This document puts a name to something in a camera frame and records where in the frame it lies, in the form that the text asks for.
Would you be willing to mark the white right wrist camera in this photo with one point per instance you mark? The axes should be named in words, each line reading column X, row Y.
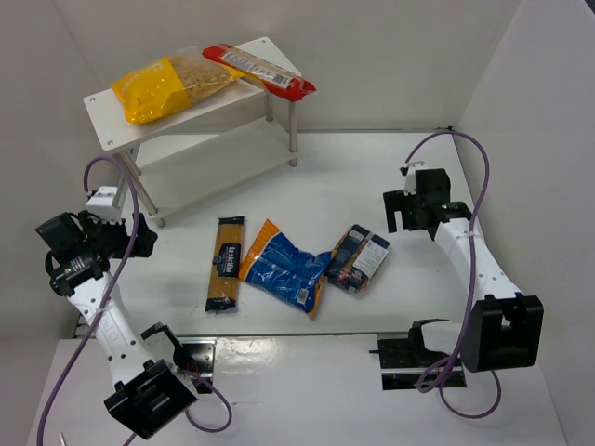
column 408, row 171

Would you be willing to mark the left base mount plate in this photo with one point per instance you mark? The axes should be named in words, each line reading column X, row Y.
column 197, row 354

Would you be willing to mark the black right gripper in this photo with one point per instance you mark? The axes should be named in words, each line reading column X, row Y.
column 400, row 212

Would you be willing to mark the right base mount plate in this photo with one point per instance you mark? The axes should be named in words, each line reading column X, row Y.
column 402, row 360

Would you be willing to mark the red spaghetti pack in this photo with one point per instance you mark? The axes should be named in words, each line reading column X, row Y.
column 276, row 80

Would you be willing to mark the blue orange pasta bag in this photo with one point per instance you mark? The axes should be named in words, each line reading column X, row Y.
column 274, row 265

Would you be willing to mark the white two-tier shelf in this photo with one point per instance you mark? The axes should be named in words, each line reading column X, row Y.
column 183, row 159

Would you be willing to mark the yellow macaroni pasta bag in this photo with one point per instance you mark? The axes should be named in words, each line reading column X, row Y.
column 171, row 85

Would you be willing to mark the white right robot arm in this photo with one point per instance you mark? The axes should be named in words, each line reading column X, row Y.
column 503, row 328

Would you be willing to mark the dark clear pasta bag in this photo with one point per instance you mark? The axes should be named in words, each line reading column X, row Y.
column 357, row 258

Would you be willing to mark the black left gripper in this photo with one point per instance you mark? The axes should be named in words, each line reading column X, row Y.
column 140, row 235

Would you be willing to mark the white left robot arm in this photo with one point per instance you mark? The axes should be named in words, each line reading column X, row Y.
column 150, row 389

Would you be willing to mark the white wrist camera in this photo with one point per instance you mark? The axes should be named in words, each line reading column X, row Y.
column 103, row 203
column 408, row 171

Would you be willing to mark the dark blue spaghetti pack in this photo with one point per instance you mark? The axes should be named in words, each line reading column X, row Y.
column 224, row 279

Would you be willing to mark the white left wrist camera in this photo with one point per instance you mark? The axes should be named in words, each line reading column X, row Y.
column 103, row 203

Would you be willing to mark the base mount plate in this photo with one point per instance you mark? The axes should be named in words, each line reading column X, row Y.
column 402, row 360
column 197, row 354

